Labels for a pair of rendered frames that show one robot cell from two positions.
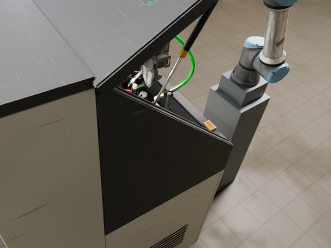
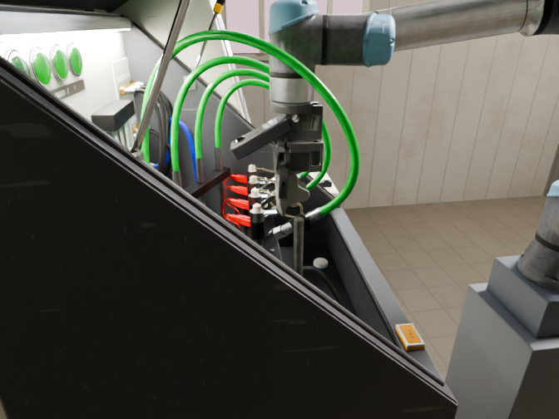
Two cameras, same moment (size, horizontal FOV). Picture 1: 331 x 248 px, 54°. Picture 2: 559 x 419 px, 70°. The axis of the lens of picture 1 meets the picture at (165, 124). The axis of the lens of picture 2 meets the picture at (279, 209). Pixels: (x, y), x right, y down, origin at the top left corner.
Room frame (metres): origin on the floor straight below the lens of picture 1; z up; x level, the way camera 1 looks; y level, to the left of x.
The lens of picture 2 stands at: (0.44, -0.30, 1.43)
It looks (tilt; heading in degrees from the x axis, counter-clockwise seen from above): 25 degrees down; 35
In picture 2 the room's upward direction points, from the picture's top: straight up
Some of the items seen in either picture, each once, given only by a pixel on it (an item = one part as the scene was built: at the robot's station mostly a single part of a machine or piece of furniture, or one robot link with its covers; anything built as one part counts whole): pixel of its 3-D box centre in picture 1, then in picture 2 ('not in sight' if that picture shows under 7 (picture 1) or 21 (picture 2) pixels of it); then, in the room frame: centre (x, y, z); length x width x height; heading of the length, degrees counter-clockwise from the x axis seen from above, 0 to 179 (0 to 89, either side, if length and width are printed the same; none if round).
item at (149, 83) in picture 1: (155, 78); (294, 195); (1.01, 0.06, 1.14); 0.06 x 0.03 x 0.09; 131
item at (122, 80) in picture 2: not in sight; (137, 130); (1.00, 0.50, 1.20); 0.13 x 0.03 x 0.31; 41
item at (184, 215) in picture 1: (125, 190); not in sight; (0.97, 0.16, 0.39); 0.70 x 0.58 x 0.79; 41
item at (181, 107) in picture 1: (176, 109); (364, 296); (1.15, -0.04, 0.87); 0.62 x 0.04 x 0.16; 41
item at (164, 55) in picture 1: (156, 52); (295, 137); (1.02, 0.07, 1.25); 0.09 x 0.08 x 0.12; 131
